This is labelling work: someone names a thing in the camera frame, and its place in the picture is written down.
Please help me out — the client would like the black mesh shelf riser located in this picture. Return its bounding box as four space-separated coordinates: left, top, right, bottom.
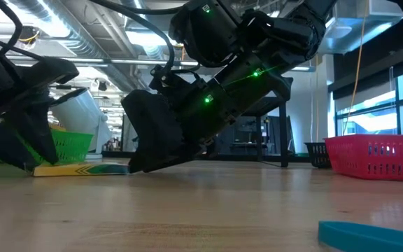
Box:
241 96 290 169

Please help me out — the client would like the black ceiling dome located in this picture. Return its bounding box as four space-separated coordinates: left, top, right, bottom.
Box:
18 25 41 46

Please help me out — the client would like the silver spiral duct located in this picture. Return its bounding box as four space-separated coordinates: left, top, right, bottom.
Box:
12 0 174 94

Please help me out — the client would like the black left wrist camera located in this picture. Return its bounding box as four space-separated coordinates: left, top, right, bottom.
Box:
15 57 80 90

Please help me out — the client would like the green plastic basket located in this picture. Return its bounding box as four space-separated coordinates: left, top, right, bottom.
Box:
0 128 94 166

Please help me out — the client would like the white tilted bucket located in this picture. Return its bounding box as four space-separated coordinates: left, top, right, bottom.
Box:
48 87 114 160

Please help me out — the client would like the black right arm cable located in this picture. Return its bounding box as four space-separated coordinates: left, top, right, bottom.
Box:
89 0 202 76

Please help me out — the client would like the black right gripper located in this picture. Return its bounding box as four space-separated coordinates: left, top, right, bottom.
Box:
120 64 237 174

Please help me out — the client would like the linear ceiling light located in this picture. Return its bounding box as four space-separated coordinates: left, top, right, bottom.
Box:
7 54 317 73

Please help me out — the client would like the black plastic basket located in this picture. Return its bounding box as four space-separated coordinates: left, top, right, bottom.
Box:
304 141 332 169

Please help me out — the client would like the red plastic basket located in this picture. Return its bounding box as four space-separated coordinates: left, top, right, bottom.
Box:
323 134 403 183

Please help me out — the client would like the yellow hanging cable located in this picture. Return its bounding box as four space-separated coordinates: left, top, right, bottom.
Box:
341 0 371 137

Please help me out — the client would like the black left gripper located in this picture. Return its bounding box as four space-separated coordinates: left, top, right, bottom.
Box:
0 34 60 173

